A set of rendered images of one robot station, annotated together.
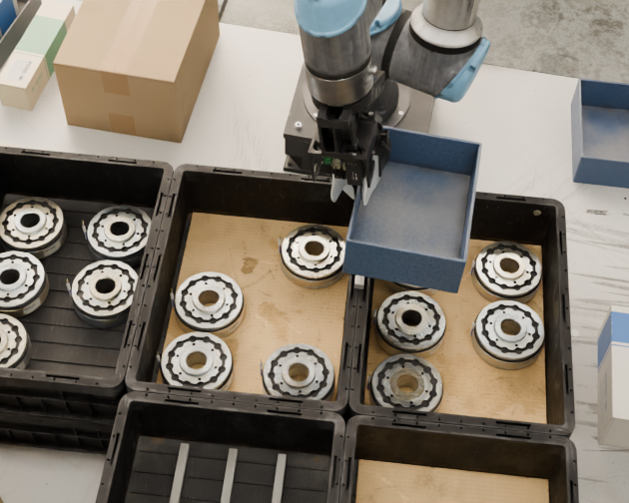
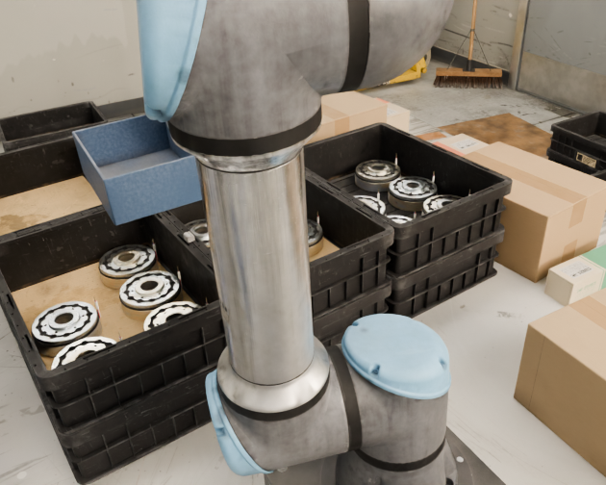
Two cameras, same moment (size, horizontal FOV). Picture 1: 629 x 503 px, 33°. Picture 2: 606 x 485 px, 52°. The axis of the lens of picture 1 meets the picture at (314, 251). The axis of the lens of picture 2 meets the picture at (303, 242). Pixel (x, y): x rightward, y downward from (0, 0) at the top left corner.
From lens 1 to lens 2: 1.88 m
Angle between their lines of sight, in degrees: 88
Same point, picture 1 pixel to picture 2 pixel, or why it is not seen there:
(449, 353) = (112, 306)
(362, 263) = (155, 137)
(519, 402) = (40, 308)
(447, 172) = (139, 214)
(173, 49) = (580, 347)
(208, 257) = not seen: hidden behind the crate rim
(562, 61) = not seen: outside the picture
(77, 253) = not seen: hidden behind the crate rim
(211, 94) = (568, 462)
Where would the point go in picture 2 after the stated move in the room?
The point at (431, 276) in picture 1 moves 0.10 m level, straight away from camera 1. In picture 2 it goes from (102, 151) to (115, 174)
